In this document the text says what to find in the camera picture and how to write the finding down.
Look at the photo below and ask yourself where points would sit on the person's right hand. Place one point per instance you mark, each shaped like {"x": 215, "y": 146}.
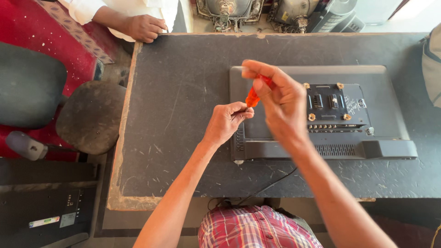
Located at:
{"x": 286, "y": 103}

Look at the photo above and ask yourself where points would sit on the person's left hand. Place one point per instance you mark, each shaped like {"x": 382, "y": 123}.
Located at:
{"x": 223, "y": 120}

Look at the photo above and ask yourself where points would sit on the silver coaxial connector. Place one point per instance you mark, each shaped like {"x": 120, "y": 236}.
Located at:
{"x": 369, "y": 131}

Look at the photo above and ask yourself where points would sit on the open tube television chassis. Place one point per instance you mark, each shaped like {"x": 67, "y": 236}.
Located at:
{"x": 293, "y": 13}
{"x": 229, "y": 12}

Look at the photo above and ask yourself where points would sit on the black flat television set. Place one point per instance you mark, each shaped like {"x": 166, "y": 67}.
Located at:
{"x": 379, "y": 103}

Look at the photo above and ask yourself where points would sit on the grey television casing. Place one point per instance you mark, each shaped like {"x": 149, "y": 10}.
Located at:
{"x": 336, "y": 17}

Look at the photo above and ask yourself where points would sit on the person's plaid shirt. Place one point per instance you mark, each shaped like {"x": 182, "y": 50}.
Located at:
{"x": 255, "y": 229}

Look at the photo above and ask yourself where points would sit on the round dark stool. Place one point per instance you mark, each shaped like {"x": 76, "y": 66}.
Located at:
{"x": 91, "y": 117}

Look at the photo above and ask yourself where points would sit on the grey bag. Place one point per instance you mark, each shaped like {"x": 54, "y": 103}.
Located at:
{"x": 433, "y": 65}

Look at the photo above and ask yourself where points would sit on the black television with labels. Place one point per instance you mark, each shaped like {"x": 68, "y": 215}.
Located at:
{"x": 38, "y": 206}

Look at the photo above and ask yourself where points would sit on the brass mount screw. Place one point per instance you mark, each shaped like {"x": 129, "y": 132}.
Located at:
{"x": 311, "y": 117}
{"x": 347, "y": 117}
{"x": 340, "y": 85}
{"x": 306, "y": 85}

